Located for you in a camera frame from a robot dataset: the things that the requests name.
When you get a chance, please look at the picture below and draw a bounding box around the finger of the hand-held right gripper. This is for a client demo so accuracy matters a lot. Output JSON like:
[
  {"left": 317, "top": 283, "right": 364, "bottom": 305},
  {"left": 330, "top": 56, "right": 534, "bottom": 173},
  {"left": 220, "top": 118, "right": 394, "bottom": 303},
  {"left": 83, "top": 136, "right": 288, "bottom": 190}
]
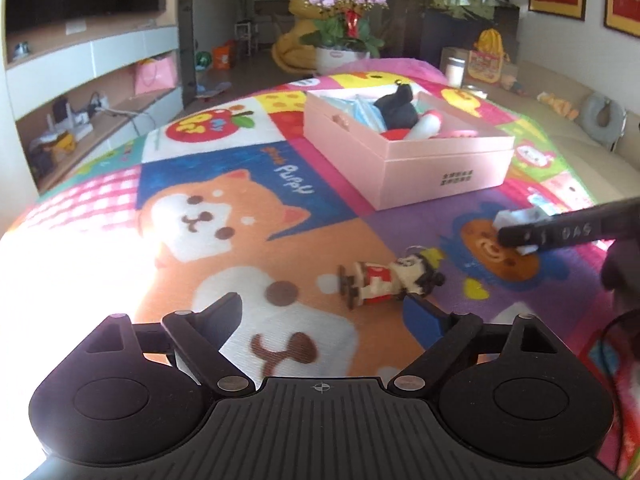
[{"left": 496, "top": 199, "right": 640, "bottom": 251}]

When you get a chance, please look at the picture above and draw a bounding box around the toy figure with yellow hat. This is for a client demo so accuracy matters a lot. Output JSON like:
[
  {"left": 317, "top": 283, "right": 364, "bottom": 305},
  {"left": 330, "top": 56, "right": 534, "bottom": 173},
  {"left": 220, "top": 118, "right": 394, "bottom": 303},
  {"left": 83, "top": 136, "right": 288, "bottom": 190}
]
[{"left": 337, "top": 246, "right": 447, "bottom": 308}]

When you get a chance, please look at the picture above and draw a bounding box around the potted pink orchid plant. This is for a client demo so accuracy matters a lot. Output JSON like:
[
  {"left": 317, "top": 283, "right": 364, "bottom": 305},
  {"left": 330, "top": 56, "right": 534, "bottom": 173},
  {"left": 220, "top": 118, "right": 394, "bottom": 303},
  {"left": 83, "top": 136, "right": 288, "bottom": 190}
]
[{"left": 290, "top": 0, "right": 390, "bottom": 73}]

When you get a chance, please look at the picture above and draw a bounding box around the colourful cartoon play mat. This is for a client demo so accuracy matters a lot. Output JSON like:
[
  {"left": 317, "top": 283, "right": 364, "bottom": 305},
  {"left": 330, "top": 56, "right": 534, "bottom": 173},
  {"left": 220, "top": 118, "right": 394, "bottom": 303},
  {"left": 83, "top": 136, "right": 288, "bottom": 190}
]
[{"left": 0, "top": 57, "right": 640, "bottom": 480}]

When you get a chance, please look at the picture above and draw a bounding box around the white thermos bottle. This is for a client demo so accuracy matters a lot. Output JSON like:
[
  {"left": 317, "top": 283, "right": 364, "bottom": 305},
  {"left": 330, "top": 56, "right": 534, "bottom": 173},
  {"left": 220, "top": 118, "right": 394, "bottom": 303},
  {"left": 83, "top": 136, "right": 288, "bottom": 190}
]
[{"left": 446, "top": 55, "right": 466, "bottom": 86}]

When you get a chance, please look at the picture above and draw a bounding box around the dark sideboard cabinet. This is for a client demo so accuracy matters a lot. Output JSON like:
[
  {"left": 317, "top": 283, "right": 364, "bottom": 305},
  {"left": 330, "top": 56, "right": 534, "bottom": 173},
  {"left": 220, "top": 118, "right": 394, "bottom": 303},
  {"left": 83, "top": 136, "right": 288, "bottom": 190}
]
[{"left": 420, "top": 2, "right": 521, "bottom": 73}]

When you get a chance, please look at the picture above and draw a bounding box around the black cable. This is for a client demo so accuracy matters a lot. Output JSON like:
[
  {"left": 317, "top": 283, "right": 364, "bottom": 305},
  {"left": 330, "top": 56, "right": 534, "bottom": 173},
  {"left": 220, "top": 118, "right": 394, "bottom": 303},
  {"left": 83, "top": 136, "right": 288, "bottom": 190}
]
[{"left": 594, "top": 307, "right": 640, "bottom": 476}]

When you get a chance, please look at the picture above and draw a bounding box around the beige sofa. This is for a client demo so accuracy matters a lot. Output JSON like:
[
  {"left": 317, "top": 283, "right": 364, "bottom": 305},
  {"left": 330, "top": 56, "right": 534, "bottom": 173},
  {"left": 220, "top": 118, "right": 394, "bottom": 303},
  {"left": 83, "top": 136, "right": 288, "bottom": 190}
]
[{"left": 440, "top": 60, "right": 640, "bottom": 241}]

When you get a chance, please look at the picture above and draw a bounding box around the orange box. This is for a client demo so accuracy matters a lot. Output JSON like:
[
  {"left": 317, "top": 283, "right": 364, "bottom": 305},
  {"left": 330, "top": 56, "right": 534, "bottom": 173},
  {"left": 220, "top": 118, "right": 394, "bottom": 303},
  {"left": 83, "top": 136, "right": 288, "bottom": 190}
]
[{"left": 212, "top": 42, "right": 236, "bottom": 70}]

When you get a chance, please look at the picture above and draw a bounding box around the yellow backpack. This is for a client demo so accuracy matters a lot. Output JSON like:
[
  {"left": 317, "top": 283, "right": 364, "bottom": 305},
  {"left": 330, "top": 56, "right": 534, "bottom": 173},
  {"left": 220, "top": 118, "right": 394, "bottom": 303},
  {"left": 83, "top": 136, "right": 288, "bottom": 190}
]
[{"left": 475, "top": 29, "right": 506, "bottom": 56}]

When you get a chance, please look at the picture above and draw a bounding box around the pink gauze cloth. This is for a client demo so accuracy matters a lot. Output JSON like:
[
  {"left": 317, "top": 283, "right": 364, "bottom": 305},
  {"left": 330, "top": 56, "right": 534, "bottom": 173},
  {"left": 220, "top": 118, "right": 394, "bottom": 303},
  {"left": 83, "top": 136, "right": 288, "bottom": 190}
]
[{"left": 327, "top": 57, "right": 446, "bottom": 81}]

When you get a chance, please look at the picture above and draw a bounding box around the blue wet wipes packet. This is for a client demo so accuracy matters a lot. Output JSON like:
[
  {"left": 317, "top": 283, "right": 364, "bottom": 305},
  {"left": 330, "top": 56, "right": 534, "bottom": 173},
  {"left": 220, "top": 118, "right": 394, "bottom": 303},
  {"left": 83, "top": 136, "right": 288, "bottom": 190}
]
[{"left": 320, "top": 95, "right": 386, "bottom": 133}]

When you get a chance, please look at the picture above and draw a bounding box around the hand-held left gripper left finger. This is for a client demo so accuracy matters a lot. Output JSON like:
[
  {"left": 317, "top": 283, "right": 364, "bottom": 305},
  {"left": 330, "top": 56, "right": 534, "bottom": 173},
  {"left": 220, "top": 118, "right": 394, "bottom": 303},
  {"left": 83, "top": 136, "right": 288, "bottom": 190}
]
[{"left": 85, "top": 292, "right": 256, "bottom": 396}]

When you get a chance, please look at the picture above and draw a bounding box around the pink gift bag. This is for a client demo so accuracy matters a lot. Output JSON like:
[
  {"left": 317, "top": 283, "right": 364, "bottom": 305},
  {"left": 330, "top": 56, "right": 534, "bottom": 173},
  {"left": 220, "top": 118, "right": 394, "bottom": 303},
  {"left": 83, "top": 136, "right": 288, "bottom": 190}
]
[{"left": 134, "top": 55, "right": 178, "bottom": 95}]

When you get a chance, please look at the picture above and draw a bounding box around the small yellow toy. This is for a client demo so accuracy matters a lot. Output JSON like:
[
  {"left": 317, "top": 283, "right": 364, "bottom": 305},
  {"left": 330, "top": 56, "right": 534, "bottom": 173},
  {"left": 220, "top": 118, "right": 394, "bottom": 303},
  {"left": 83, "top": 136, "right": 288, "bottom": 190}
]
[{"left": 537, "top": 92, "right": 581, "bottom": 118}]

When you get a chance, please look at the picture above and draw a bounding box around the white and red toy rocket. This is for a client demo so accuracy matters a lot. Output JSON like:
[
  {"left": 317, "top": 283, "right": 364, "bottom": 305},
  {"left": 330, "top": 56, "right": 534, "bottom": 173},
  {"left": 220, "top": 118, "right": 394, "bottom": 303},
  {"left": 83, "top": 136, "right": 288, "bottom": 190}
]
[{"left": 382, "top": 110, "right": 443, "bottom": 142}]

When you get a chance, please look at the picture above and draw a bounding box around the grey ring cushion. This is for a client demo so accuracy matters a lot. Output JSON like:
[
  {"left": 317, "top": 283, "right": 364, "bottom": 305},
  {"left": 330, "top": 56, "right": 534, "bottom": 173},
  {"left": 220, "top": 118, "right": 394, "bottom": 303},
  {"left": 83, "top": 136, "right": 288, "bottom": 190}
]
[{"left": 580, "top": 92, "right": 628, "bottom": 151}]

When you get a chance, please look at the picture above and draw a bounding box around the yellow toy on shelf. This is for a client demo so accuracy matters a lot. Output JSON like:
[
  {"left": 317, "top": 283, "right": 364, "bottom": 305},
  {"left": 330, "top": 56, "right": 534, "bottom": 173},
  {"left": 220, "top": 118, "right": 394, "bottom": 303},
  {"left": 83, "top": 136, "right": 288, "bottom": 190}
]
[{"left": 30, "top": 132, "right": 78, "bottom": 161}]

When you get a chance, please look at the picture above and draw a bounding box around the pink cardboard box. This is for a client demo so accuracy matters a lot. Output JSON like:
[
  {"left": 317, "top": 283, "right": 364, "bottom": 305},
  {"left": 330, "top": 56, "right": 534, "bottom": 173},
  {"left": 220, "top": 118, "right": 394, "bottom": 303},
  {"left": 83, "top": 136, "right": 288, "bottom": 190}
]
[{"left": 303, "top": 85, "right": 516, "bottom": 212}]

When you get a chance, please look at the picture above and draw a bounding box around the white and wood wall cabinet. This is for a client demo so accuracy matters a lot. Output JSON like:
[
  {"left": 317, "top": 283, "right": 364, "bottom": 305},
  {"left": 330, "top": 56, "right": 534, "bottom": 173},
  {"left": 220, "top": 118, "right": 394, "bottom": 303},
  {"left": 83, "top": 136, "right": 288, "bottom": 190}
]
[{"left": 0, "top": 0, "right": 183, "bottom": 196}]

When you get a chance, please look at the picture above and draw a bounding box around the large yellow plush toy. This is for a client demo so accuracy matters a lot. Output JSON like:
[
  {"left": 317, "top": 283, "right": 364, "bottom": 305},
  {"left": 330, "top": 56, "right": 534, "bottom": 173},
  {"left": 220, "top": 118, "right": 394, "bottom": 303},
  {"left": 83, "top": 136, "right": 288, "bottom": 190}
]
[{"left": 271, "top": 0, "right": 321, "bottom": 72}]

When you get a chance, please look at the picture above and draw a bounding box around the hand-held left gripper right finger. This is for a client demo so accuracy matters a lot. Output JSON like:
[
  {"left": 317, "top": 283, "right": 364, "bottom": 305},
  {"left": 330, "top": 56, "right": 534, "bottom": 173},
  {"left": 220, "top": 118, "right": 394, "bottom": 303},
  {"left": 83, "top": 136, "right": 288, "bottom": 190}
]
[{"left": 387, "top": 292, "right": 563, "bottom": 396}]

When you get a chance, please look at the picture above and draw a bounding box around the small white rack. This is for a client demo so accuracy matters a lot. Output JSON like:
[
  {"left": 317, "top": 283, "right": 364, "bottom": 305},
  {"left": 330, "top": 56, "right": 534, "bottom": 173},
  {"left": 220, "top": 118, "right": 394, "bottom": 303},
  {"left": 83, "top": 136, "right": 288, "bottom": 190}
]
[{"left": 235, "top": 21, "right": 255, "bottom": 57}]

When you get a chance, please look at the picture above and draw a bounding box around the colourful cartoon bag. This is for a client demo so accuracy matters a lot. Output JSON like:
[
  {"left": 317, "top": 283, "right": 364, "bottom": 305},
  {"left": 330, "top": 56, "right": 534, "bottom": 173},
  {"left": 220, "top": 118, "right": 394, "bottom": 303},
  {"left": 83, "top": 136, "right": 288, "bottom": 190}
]
[{"left": 467, "top": 50, "right": 506, "bottom": 83}]

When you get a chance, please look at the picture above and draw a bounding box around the black plush toy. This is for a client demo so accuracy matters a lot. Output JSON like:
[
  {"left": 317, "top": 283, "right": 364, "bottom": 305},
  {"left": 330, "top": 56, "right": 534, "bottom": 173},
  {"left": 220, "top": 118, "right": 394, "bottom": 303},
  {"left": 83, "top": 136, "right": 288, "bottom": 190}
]
[{"left": 374, "top": 82, "right": 420, "bottom": 131}]

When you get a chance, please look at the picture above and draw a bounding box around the small white plastic bottle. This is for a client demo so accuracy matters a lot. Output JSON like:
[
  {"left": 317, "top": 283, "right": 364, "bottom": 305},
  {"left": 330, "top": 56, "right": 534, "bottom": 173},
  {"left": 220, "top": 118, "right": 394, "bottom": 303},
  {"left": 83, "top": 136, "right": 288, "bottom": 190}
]
[{"left": 492, "top": 207, "right": 546, "bottom": 256}]

